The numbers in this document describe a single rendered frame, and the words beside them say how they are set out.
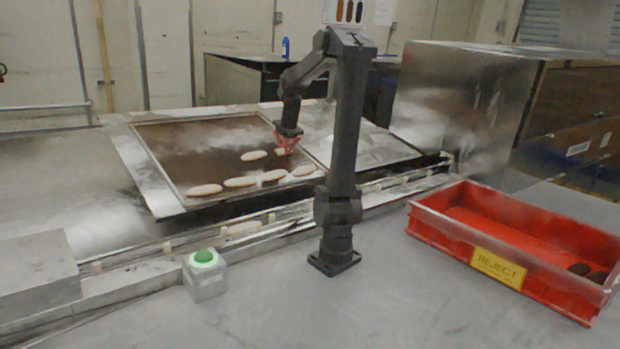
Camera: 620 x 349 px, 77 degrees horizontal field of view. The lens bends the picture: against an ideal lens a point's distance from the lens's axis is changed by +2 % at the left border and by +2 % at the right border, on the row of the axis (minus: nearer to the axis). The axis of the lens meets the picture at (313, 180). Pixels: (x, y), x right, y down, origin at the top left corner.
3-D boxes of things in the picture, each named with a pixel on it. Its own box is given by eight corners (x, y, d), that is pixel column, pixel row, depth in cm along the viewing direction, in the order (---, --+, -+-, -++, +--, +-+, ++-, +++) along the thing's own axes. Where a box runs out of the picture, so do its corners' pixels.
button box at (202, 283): (193, 319, 78) (191, 275, 73) (179, 296, 83) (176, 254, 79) (230, 305, 83) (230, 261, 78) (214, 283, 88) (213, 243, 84)
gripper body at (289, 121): (287, 123, 135) (290, 102, 131) (304, 136, 128) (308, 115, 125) (271, 125, 131) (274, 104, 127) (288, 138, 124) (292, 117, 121)
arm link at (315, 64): (323, 49, 81) (369, 52, 84) (322, 21, 81) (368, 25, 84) (277, 90, 122) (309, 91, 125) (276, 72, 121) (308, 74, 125)
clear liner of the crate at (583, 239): (595, 334, 79) (614, 296, 75) (398, 230, 110) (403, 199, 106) (628, 273, 101) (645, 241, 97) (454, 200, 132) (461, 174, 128)
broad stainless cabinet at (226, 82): (256, 194, 307) (261, 61, 266) (203, 151, 380) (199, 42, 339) (410, 158, 421) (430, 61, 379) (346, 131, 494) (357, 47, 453)
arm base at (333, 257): (329, 279, 88) (363, 259, 96) (334, 249, 85) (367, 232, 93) (304, 260, 94) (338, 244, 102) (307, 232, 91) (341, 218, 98)
